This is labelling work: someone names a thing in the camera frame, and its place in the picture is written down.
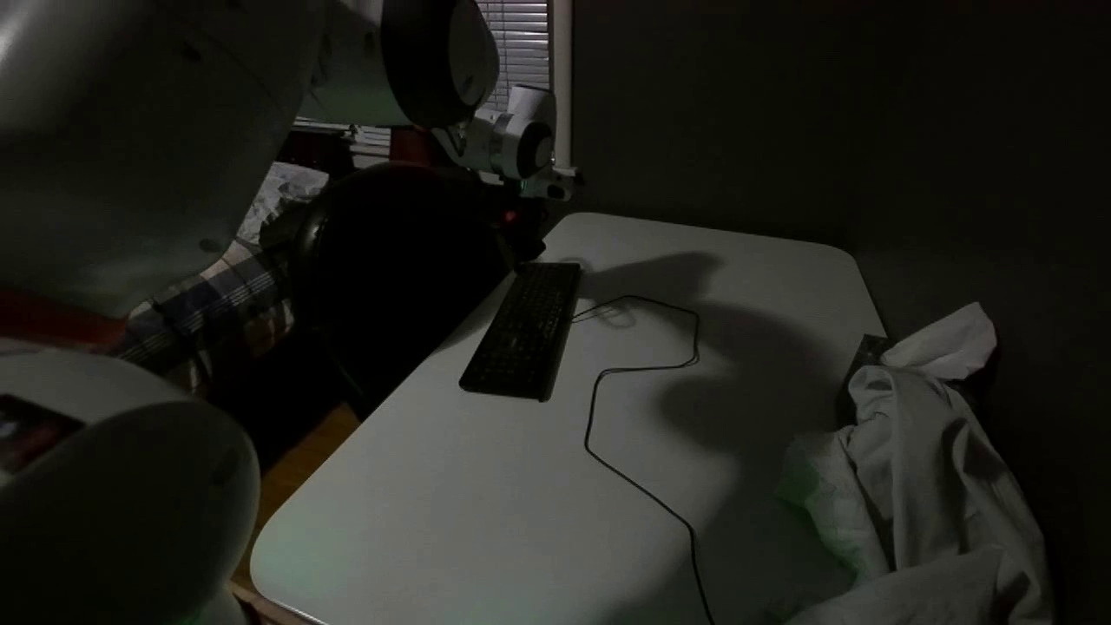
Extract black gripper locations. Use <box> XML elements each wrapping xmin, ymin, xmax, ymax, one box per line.
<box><xmin>496</xmin><ymin>170</ymin><xmax>554</xmax><ymax>264</ymax></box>

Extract black computer keyboard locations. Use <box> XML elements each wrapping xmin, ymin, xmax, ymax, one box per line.
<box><xmin>455</xmin><ymin>259</ymin><xmax>591</xmax><ymax>406</ymax></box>

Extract black office chair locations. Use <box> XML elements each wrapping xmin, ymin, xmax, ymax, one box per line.
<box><xmin>286</xmin><ymin>159</ymin><xmax>520</xmax><ymax>409</ymax></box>

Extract white window blinds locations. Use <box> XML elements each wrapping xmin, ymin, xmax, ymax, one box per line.
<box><xmin>474</xmin><ymin>0</ymin><xmax>554</xmax><ymax>125</ymax></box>

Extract blue plaid bed blanket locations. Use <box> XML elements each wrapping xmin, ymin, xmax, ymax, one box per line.
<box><xmin>118</xmin><ymin>236</ymin><xmax>293</xmax><ymax>374</ymax></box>

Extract crumpled white cloth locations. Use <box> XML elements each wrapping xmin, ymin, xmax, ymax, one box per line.
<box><xmin>774</xmin><ymin>300</ymin><xmax>1060</xmax><ymax>625</ymax></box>

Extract white window frame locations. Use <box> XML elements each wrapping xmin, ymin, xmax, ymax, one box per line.
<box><xmin>545</xmin><ymin>0</ymin><xmax>582</xmax><ymax>197</ymax></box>

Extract thin black keyboard cable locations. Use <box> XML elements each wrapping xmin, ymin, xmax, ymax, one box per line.
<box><xmin>572</xmin><ymin>290</ymin><xmax>720</xmax><ymax>625</ymax></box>

